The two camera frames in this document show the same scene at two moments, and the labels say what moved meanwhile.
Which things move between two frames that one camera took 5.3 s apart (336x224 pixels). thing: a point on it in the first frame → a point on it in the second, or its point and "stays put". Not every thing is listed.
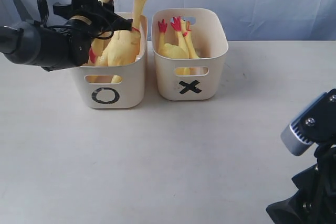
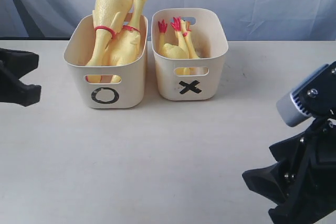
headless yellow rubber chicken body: (167, 50) stays put
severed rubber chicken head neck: (185, 27) stays put
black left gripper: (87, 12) → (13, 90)
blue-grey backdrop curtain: (259, 6) stays put
